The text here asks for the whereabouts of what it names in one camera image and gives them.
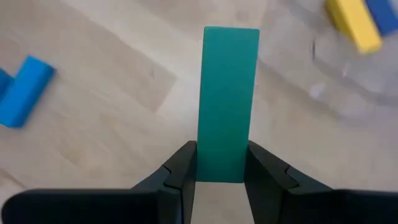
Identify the yellow rectangular block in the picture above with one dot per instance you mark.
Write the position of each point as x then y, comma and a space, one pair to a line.
354, 25

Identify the green-teal rectangular block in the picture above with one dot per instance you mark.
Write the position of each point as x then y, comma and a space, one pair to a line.
227, 93

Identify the blue rectangular block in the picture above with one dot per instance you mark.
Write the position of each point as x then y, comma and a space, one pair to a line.
385, 15

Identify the light blue small block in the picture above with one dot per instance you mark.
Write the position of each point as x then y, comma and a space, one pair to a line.
26, 90

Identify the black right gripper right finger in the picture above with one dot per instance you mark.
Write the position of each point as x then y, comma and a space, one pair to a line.
311, 205

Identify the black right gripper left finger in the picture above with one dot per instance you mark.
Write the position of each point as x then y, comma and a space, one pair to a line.
93, 208

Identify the clear plastic bin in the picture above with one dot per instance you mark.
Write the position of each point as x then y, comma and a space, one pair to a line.
342, 93

